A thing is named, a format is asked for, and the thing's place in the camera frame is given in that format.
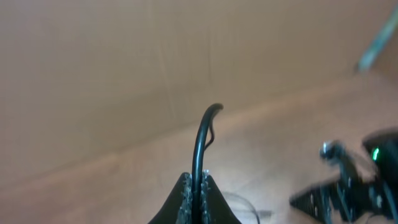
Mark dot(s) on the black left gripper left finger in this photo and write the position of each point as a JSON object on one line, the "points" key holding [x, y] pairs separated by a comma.
{"points": [[177, 207]]}

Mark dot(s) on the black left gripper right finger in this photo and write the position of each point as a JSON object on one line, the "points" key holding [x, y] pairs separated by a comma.
{"points": [[214, 209]]}

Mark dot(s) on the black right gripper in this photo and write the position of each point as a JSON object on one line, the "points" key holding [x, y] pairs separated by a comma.
{"points": [[378, 197]]}

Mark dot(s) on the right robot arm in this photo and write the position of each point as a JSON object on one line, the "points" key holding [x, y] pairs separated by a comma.
{"points": [[381, 147]]}

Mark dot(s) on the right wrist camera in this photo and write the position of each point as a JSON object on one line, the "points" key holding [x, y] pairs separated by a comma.
{"points": [[334, 152]]}

